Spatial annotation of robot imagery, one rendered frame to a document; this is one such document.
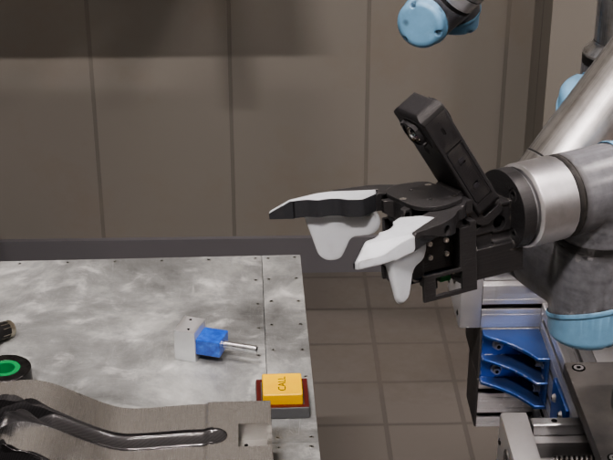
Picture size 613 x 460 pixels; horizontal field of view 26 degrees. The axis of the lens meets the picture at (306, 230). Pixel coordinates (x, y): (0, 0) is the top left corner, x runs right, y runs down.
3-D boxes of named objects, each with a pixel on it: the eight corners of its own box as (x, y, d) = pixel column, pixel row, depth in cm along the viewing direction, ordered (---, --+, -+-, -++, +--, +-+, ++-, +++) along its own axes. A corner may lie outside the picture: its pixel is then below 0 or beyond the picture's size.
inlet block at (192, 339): (262, 356, 215) (261, 327, 212) (252, 371, 210) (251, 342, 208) (186, 343, 218) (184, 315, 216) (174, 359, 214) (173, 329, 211)
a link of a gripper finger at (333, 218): (273, 267, 114) (379, 266, 113) (267, 202, 112) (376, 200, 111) (279, 255, 117) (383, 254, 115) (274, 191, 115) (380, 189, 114)
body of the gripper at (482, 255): (419, 306, 108) (539, 274, 113) (415, 205, 106) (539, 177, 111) (372, 278, 115) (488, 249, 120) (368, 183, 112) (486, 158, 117)
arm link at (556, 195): (580, 165, 112) (523, 145, 119) (536, 175, 110) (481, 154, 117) (580, 249, 115) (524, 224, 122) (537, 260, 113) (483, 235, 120)
